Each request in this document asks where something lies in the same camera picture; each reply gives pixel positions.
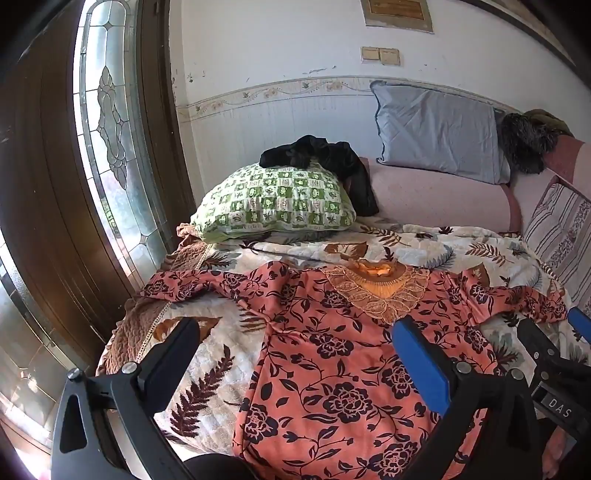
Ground olive cloth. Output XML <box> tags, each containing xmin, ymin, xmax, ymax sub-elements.
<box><xmin>524</xmin><ymin>108</ymin><xmax>575</xmax><ymax>137</ymax></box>

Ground orange floral blouse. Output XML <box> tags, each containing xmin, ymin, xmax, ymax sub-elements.
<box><xmin>139</xmin><ymin>258</ymin><xmax>570</xmax><ymax>480</ymax></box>

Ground wooden door with leaded glass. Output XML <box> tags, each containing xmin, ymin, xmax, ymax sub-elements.
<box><xmin>0</xmin><ymin>0</ymin><xmax>199</xmax><ymax>462</ymax></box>

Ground black garment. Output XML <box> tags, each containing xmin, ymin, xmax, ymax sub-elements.
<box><xmin>259</xmin><ymin>135</ymin><xmax>380</xmax><ymax>217</ymax></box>

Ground leaf print blanket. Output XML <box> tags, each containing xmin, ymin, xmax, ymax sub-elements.
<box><xmin>95</xmin><ymin>224</ymin><xmax>591</xmax><ymax>462</ymax></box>

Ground framed wall plaque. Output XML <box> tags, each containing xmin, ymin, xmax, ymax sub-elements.
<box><xmin>360</xmin><ymin>0</ymin><xmax>435</xmax><ymax>34</ymax></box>

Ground pink sofa cover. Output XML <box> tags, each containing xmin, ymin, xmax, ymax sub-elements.
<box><xmin>508</xmin><ymin>134</ymin><xmax>591</xmax><ymax>232</ymax></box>

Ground pink bolster cushion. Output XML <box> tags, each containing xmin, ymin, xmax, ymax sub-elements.
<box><xmin>358</xmin><ymin>157</ymin><xmax>522</xmax><ymax>234</ymax></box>

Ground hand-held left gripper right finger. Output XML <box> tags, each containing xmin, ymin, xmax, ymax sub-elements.
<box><xmin>392</xmin><ymin>315</ymin><xmax>542</xmax><ymax>480</ymax></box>

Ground dark furry cushion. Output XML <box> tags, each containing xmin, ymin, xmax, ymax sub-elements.
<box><xmin>496</xmin><ymin>112</ymin><xmax>561</xmax><ymax>175</ymax></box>

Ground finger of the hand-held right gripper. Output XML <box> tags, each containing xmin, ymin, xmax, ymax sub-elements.
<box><xmin>516</xmin><ymin>316</ymin><xmax>562</xmax><ymax>385</ymax></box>
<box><xmin>568</xmin><ymin>306</ymin><xmax>591</xmax><ymax>345</ymax></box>

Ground blue-grey pillow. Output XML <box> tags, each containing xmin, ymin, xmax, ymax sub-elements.
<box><xmin>369</xmin><ymin>80</ymin><xmax>511</xmax><ymax>185</ymax></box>

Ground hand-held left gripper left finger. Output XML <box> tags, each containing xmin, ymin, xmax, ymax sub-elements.
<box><xmin>50</xmin><ymin>316</ymin><xmax>201</xmax><ymax>480</ymax></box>

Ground striped cushion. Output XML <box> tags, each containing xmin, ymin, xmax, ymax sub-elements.
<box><xmin>522</xmin><ymin>178</ymin><xmax>591</xmax><ymax>305</ymax></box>

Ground person's right hand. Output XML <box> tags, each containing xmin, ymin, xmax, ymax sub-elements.
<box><xmin>542</xmin><ymin>433</ymin><xmax>574</xmax><ymax>480</ymax></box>

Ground dark framed painting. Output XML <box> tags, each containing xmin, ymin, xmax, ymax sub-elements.
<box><xmin>471</xmin><ymin>0</ymin><xmax>578</xmax><ymax>79</ymax></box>

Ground green checked pillow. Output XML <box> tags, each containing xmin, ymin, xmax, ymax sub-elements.
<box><xmin>189</xmin><ymin>159</ymin><xmax>358</xmax><ymax>243</ymax></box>

